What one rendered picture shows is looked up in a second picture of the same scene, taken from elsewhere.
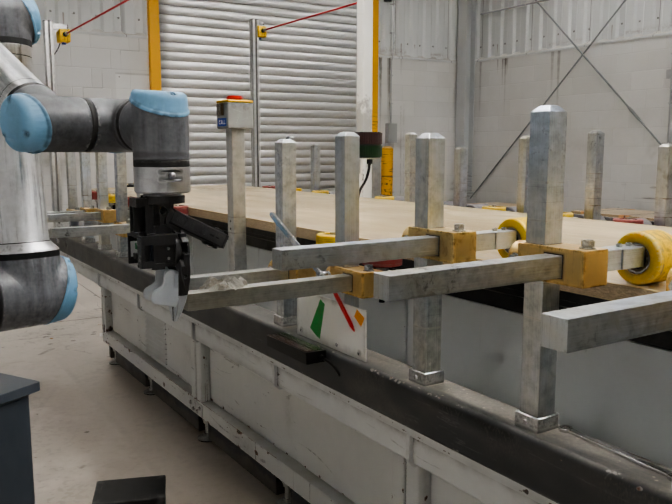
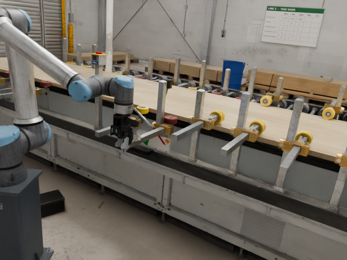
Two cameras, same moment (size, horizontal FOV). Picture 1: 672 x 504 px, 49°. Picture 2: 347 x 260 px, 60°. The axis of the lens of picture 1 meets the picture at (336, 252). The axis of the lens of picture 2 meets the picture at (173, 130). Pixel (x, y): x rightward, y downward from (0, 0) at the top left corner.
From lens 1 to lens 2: 0.79 m
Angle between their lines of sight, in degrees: 29
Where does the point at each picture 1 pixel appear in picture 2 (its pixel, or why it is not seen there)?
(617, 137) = (165, 29)
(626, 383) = (246, 157)
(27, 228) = (33, 112)
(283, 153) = not seen: hidden behind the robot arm
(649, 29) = not seen: outside the picture
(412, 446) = (184, 178)
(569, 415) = (227, 165)
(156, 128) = (127, 93)
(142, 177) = (121, 109)
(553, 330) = (282, 169)
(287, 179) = not seen: hidden behind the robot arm
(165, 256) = (126, 133)
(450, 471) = (199, 184)
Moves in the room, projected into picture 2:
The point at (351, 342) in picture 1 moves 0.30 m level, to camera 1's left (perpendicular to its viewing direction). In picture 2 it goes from (162, 148) to (114, 153)
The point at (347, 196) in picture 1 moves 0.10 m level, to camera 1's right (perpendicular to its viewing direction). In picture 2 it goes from (162, 101) to (177, 101)
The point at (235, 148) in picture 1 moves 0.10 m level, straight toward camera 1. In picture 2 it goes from (99, 72) to (105, 75)
